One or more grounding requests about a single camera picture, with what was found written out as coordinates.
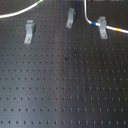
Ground left grey cable clip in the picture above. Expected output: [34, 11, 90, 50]
[24, 20, 35, 44]

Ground grey cable clip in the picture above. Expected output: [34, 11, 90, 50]
[97, 16, 108, 39]
[66, 8, 76, 29]
[24, 20, 35, 44]

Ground middle grey cable clip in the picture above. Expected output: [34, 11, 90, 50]
[66, 8, 76, 29]

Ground right grey cable clip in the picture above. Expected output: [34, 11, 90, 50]
[97, 16, 108, 39]

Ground white cable blue yellow marks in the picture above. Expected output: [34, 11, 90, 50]
[83, 0, 128, 34]

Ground white cable with green mark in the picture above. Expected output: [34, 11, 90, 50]
[0, 0, 46, 20]

